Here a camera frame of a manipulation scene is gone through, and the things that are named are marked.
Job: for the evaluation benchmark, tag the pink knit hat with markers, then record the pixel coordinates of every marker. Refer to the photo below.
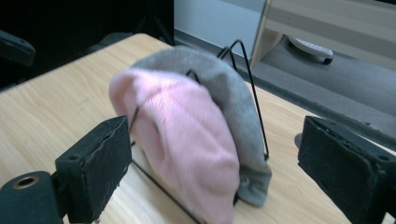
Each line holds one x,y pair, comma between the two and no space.
186,140

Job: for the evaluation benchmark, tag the gray knit hat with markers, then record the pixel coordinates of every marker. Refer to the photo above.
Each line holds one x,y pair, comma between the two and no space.
230,93

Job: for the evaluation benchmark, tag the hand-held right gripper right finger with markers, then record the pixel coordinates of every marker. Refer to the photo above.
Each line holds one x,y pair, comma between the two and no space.
345,168

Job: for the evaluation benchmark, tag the white power strip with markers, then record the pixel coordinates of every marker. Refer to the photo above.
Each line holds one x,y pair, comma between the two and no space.
311,49

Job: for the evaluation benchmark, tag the light wooden furniture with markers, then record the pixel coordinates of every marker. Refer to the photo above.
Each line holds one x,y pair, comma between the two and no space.
327,18

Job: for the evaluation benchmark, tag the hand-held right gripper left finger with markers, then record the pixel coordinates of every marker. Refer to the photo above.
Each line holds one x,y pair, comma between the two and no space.
96,168

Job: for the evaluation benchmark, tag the white cabinet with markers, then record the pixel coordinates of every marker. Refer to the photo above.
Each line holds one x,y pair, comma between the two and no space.
214,21

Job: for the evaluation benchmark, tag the dark chair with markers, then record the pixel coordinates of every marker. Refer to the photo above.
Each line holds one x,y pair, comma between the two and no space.
15,48

